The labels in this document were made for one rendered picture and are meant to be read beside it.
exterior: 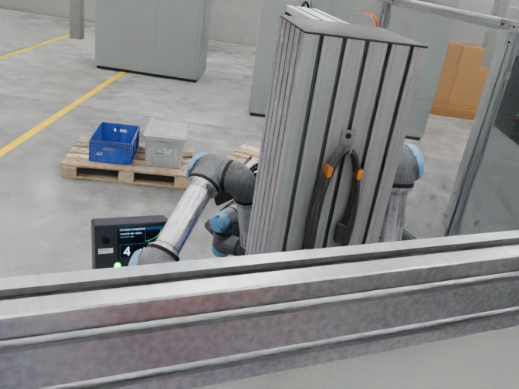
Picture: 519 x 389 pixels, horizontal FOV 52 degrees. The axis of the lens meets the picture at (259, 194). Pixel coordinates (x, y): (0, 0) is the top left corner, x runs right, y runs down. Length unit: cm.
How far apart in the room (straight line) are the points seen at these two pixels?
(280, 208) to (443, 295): 81
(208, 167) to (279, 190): 75
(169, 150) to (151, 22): 458
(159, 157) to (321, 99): 425
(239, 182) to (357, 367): 145
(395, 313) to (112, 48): 950
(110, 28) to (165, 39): 94
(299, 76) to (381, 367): 72
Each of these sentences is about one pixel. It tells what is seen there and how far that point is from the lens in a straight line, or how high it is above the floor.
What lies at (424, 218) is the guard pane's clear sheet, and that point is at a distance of 269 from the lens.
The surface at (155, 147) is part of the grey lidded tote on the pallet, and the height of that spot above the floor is 36.
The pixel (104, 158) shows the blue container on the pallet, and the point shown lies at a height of 19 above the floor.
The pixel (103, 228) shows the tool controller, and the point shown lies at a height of 125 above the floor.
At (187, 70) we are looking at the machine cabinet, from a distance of 949.
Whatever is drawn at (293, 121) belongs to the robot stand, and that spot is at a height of 186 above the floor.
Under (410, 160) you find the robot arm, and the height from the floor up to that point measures 164.
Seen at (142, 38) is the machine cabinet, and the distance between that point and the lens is 956.
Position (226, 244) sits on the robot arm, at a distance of 212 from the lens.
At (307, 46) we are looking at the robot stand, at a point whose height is 200.
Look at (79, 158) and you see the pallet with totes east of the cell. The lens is 545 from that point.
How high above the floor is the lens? 214
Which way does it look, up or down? 24 degrees down
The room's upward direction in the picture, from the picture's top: 9 degrees clockwise
